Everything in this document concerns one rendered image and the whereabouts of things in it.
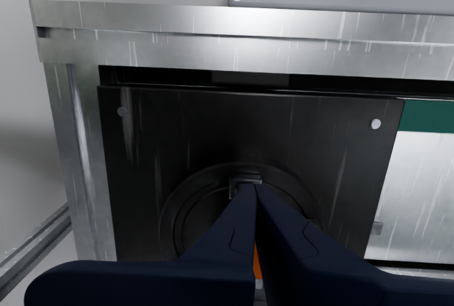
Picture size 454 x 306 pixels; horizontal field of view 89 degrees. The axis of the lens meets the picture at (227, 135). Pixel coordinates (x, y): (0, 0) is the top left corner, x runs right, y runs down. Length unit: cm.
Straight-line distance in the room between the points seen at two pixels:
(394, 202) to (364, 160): 12
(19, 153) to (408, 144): 48
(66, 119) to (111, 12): 10
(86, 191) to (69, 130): 6
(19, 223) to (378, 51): 51
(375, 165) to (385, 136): 3
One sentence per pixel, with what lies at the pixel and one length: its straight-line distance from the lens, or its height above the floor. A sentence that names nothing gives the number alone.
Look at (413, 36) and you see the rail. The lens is 23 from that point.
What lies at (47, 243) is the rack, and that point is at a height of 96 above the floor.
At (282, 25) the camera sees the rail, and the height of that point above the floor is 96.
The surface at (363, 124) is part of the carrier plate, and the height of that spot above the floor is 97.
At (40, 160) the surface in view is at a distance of 41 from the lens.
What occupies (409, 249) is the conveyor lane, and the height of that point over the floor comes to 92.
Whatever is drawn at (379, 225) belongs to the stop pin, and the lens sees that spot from 27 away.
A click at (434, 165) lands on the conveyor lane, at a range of 33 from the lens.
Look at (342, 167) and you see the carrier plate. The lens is 22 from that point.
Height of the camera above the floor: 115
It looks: 73 degrees down
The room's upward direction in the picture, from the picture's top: 174 degrees counter-clockwise
